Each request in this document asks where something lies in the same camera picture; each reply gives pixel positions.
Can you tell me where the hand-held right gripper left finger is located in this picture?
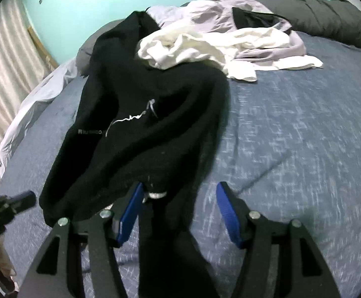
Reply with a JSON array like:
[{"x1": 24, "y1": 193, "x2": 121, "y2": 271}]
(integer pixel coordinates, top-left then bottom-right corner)
[{"x1": 19, "y1": 183, "x2": 145, "y2": 298}]

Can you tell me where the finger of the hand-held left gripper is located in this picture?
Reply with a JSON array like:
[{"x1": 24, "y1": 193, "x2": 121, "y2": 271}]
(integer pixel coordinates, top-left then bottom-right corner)
[{"x1": 9, "y1": 191, "x2": 36, "y2": 209}]

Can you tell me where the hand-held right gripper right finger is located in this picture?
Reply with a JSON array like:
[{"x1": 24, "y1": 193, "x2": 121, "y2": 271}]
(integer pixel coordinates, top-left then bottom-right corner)
[{"x1": 216, "y1": 182, "x2": 355, "y2": 298}]

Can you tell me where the black sweater with white trim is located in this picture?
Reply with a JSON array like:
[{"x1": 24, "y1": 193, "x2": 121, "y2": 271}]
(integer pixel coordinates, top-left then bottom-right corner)
[{"x1": 39, "y1": 11, "x2": 231, "y2": 298}]

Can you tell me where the striped beige curtain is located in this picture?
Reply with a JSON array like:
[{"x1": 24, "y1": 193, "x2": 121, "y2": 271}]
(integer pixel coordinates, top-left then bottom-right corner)
[{"x1": 0, "y1": 0, "x2": 55, "y2": 171}]

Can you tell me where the white shirt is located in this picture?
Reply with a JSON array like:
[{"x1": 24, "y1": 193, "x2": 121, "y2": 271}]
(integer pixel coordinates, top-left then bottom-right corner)
[{"x1": 136, "y1": 26, "x2": 324, "y2": 83}]

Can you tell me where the small black garment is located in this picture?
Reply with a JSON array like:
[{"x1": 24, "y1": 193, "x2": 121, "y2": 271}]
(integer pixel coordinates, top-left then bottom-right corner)
[{"x1": 232, "y1": 7, "x2": 293, "y2": 36}]

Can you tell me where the lavender hooded garment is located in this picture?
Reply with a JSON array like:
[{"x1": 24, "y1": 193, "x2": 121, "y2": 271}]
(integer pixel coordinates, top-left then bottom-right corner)
[{"x1": 146, "y1": 0, "x2": 307, "y2": 69}]

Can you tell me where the wooden frame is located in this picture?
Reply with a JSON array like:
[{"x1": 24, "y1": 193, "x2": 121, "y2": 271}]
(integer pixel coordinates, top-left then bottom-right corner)
[{"x1": 27, "y1": 26, "x2": 60, "y2": 69}]

